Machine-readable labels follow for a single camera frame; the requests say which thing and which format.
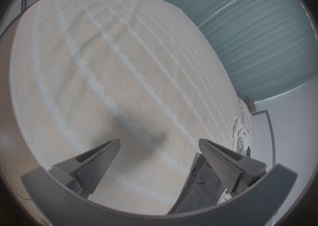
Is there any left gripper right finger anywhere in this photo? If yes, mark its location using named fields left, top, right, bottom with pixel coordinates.
left=198, top=138, right=268, bottom=194

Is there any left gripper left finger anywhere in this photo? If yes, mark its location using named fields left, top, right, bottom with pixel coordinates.
left=50, top=139, right=121, bottom=195

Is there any black T-shirt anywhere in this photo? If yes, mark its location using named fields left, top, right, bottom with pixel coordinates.
left=169, top=152, right=227, bottom=214

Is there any pile of clothes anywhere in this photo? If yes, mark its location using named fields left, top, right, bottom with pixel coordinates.
left=232, top=116, right=250, bottom=156

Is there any bed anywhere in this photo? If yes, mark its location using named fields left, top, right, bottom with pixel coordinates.
left=9, top=0, right=277, bottom=217

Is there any white printed pillow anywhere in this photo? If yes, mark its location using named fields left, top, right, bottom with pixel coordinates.
left=238, top=97, right=254, bottom=147

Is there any grey bedside table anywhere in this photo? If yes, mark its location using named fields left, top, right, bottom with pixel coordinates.
left=236, top=91, right=257, bottom=113

